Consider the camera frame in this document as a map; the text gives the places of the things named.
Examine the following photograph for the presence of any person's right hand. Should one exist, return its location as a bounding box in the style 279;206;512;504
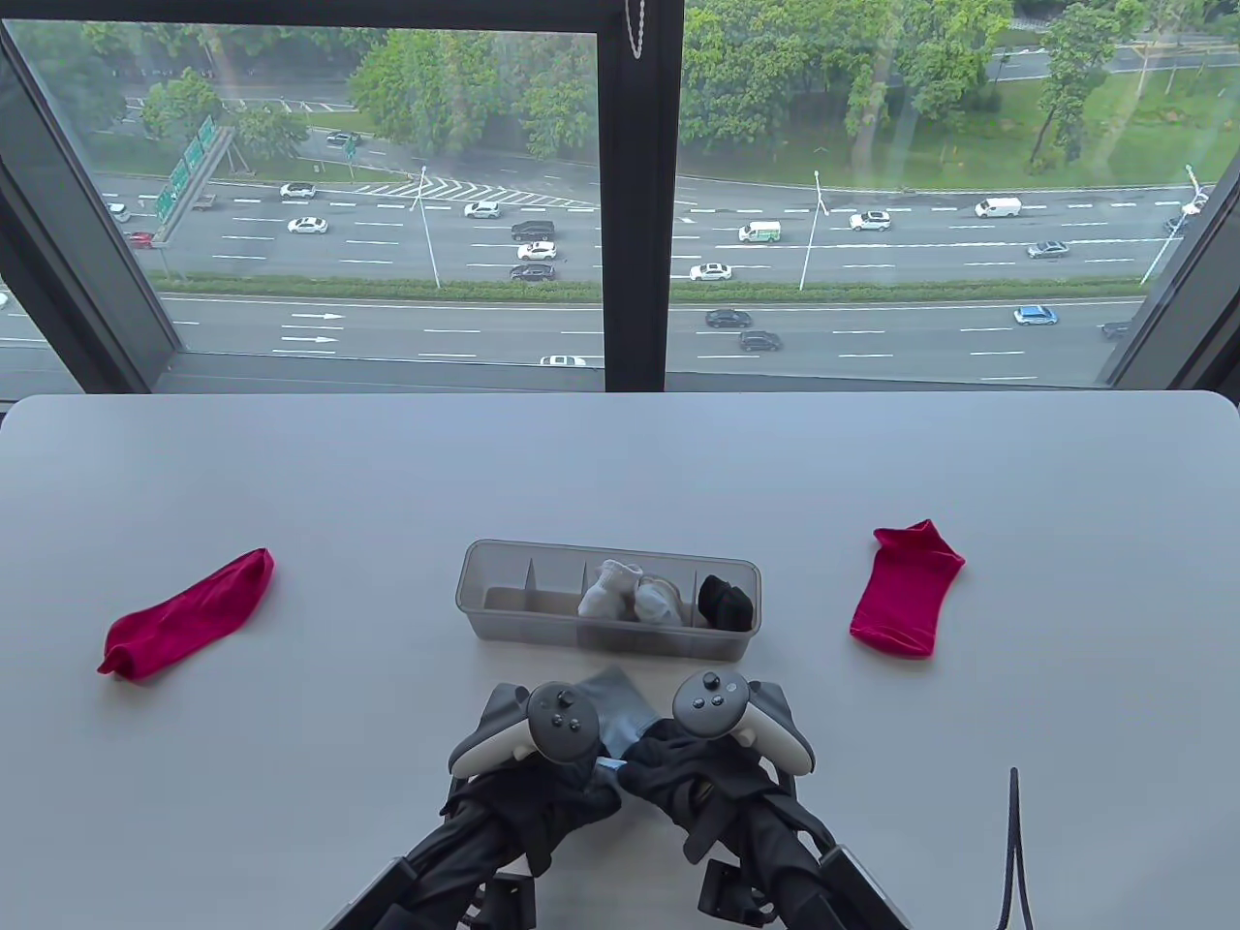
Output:
620;719;807;865

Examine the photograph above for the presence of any person's left hand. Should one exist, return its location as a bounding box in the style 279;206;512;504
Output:
441;760;626;878

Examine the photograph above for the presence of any grey hand controller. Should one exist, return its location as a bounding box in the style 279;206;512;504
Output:
672;671;817;776
448;680;602;779

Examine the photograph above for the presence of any black sock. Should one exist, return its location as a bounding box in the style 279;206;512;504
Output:
697;574;757;631

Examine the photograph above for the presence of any grey sock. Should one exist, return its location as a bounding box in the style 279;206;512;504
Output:
634;576;685;627

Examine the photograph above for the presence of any white sock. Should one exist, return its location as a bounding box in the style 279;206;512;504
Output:
578;559;645;621

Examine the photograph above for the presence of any red sock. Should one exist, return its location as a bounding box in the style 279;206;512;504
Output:
850;519;967;660
98;548;277;677

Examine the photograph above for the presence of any person's right forearm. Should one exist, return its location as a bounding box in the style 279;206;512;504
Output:
717;809;873;930

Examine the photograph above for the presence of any black labelled wrist box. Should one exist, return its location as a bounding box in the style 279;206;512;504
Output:
325;857;418;930
819;845;912;930

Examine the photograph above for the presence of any grey divided storage box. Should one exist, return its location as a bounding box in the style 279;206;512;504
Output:
455;540;763;666

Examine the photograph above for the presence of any white street lamp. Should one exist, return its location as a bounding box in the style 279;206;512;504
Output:
798;170;830;292
1140;165;1212;287
409;167;443;290

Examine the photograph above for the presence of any green road sign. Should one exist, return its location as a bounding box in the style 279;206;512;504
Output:
153;114;238;243

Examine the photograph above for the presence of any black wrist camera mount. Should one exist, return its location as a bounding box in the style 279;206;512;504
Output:
697;857;766;921
470;872;537;930

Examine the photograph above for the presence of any dark braided cable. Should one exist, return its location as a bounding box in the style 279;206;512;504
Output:
993;768;1034;930

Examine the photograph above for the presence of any black window frame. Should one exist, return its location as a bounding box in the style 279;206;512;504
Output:
0;0;1240;393

